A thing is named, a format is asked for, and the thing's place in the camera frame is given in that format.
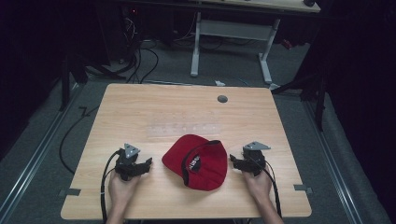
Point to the red baseball cap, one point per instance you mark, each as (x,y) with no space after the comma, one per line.
(205,168)

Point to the person's left hand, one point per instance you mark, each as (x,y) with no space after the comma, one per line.
(122,188)

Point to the white-framed wooden desk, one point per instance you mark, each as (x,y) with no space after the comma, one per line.
(236,29)

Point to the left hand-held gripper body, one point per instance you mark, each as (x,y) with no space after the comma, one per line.
(126,161)

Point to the small black desk object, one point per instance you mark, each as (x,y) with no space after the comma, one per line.
(309,2)

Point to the person's right hand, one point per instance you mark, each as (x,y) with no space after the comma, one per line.
(259,185)

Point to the small red object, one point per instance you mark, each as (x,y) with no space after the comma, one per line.
(287,44)

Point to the black metal stand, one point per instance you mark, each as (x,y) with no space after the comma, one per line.
(67,81)
(314,90)

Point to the metal floor rail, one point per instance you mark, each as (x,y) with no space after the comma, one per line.
(34,158)
(334,174)

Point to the grey round table grommet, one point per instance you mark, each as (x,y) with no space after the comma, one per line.
(222,99)

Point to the grey tape piece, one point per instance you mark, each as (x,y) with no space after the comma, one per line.
(70,192)
(302,188)

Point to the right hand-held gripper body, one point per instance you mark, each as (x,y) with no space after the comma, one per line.
(254,160)

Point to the white paper scrap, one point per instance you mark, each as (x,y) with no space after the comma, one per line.
(219,83)

